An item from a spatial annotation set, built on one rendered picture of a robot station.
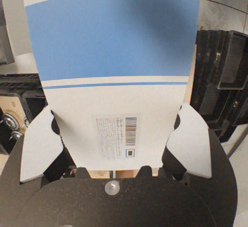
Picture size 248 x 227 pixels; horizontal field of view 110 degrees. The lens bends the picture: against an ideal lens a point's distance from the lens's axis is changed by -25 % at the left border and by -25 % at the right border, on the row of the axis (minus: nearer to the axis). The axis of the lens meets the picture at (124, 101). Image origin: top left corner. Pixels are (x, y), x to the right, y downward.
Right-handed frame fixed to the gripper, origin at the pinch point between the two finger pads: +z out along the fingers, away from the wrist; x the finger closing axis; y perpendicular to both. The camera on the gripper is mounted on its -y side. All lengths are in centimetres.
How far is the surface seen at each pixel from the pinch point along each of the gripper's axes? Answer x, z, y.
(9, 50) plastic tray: -53, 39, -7
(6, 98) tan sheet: -53, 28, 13
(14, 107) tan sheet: -50, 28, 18
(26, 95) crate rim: -29.0, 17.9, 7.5
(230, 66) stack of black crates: 86, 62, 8
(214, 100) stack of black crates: 93, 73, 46
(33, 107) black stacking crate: -30.6, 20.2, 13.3
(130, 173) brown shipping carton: 5, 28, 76
